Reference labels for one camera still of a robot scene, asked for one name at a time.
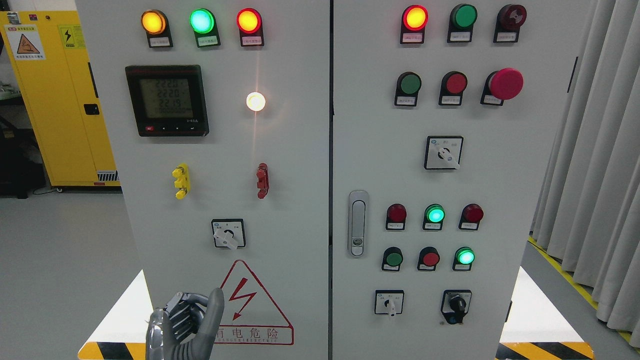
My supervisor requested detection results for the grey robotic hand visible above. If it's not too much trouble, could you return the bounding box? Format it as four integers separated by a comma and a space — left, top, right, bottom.
145, 288, 225, 360

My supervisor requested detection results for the white rotary light switch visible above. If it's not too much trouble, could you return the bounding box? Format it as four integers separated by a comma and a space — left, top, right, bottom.
211, 218, 246, 249

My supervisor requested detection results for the orange indicator light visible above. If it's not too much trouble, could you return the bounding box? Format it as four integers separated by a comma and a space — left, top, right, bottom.
141, 9, 173, 49

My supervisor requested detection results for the red electrical hazard sticker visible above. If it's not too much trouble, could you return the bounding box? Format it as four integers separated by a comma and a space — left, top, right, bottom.
215, 259, 294, 346

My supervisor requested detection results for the white rotary selector bottom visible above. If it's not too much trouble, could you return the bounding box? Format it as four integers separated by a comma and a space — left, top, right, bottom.
374, 289, 405, 318

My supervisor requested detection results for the white rotary selector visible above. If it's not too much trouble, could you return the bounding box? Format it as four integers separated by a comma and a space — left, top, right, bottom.
374, 289, 405, 318
423, 136, 464, 170

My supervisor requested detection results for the green push button lower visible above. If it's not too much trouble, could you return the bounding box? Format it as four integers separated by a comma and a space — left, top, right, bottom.
381, 246, 403, 272

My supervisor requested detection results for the black digital power meter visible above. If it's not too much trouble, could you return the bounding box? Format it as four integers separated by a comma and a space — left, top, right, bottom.
125, 64, 210, 137

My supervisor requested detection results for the grey electrical control cabinet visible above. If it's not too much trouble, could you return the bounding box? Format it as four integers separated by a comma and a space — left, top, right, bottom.
76, 0, 594, 360

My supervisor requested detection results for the small clear lamp bulb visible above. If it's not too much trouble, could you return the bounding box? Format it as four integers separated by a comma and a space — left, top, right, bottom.
246, 91, 266, 112

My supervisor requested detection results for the dark red indicator lower left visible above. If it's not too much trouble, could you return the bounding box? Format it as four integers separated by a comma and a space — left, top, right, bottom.
385, 203, 407, 231

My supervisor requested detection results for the dark red indicator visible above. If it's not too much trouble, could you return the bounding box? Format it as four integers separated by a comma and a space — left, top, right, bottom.
458, 203, 485, 231
385, 203, 407, 231

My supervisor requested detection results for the red push button lower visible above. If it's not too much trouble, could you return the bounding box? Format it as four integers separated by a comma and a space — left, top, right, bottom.
416, 246, 441, 272

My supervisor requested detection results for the red push button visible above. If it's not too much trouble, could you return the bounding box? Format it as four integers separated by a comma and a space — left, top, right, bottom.
416, 246, 441, 272
438, 71, 468, 106

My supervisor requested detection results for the green lit indicator lower middle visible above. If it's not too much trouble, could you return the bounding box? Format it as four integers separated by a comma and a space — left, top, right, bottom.
422, 203, 446, 231

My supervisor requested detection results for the green lit push button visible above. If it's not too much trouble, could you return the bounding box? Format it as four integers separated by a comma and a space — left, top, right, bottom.
452, 246, 476, 271

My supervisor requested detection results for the green indicator light top left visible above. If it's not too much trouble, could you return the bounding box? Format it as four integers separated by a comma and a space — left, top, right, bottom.
189, 7, 221, 48

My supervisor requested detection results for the dark red indicator lower right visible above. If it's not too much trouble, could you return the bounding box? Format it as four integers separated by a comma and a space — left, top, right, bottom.
458, 203, 485, 231

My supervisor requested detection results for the white rotary selector upper right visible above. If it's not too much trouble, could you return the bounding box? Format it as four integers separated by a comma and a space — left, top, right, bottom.
423, 136, 464, 170

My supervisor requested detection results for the yellow safety storage cabinet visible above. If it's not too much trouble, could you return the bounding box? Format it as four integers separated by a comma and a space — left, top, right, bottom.
1, 11, 121, 188

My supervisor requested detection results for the red indicator light top left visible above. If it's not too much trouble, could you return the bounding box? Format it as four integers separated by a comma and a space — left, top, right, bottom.
237, 7, 265, 47

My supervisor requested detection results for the green push button upper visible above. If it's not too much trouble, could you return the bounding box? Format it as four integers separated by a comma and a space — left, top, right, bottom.
394, 71, 422, 107

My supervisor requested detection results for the red push button upper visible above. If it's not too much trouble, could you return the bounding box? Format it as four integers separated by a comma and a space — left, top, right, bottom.
438, 71, 468, 106

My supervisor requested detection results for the red lit indicator right door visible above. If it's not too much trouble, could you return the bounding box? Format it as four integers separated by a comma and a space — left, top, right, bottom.
400, 4, 429, 44

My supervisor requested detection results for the red mushroom emergency stop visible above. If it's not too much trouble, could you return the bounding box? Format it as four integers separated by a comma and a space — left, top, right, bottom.
480, 67, 524, 106

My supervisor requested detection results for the grey curtain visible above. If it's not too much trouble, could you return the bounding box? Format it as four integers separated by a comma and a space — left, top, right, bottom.
532, 0, 640, 347

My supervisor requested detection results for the green unlit indicator top right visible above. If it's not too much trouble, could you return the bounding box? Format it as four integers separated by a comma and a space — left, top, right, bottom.
446, 3, 478, 44

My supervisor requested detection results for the dark red buzzer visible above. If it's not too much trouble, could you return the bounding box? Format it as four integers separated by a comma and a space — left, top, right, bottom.
493, 4, 527, 44

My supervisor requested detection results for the yellow terminal post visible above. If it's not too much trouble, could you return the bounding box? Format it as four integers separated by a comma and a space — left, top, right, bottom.
172, 162, 191, 199

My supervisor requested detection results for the red terminal post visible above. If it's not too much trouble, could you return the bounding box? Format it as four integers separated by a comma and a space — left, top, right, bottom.
256, 162, 270, 199

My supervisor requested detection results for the silver cabinet door handle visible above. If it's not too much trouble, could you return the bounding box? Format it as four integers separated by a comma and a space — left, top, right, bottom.
347, 190, 370, 257

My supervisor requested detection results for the black key selector switch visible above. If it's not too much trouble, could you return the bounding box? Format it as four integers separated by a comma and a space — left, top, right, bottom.
440, 289, 473, 325

